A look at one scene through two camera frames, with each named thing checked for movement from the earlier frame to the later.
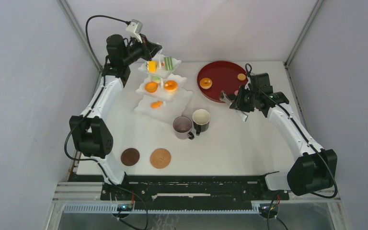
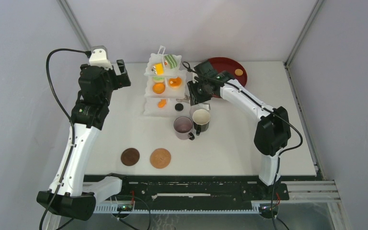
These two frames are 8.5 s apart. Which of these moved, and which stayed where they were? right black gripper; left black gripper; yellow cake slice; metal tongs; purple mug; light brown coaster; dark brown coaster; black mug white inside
Moved: left black gripper; metal tongs; right black gripper; yellow cake slice
Stayed: light brown coaster; purple mug; black mug white inside; dark brown coaster
